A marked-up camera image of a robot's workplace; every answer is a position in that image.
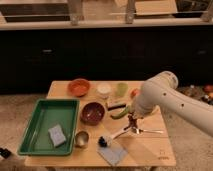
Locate dark red grape bunch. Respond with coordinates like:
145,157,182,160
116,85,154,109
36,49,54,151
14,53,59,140
128,114,138,128

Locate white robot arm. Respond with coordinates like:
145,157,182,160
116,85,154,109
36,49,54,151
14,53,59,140
131,71,213,137

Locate white cup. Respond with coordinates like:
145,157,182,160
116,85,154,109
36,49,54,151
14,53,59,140
97,83,111,99

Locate green plastic cup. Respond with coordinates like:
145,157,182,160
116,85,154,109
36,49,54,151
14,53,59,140
116,82,128,97

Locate small metal cup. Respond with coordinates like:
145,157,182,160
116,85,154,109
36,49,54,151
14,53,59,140
74,131,89,148

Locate black and tan eraser block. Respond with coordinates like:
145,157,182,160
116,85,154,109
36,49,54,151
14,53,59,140
106,102,126,111

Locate orange bowl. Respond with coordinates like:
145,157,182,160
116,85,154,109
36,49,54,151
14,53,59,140
67,78,90,97

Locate red tomato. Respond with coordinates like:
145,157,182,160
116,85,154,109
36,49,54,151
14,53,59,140
130,88,140,98

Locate green pepper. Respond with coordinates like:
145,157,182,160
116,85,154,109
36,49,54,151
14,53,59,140
110,105,130,120

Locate dark red bowl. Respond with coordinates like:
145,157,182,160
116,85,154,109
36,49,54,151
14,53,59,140
80,102,105,126

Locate wooden table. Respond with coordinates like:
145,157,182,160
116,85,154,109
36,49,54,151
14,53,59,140
23,80,177,171

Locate metal fork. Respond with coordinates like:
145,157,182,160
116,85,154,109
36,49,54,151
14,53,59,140
131,127,163,134

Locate blue grey cloth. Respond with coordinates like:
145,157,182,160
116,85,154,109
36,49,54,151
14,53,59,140
98,147,127,166

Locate blue grey sponge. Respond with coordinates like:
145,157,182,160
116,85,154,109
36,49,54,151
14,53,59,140
48,125,66,147

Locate green plastic tray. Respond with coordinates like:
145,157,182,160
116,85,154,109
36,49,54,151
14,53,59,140
18,99,79,156

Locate bottles on floor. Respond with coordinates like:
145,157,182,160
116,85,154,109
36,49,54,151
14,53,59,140
179,85,213,106

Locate black object on floor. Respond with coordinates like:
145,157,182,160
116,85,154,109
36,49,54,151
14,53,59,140
0,148,11,159

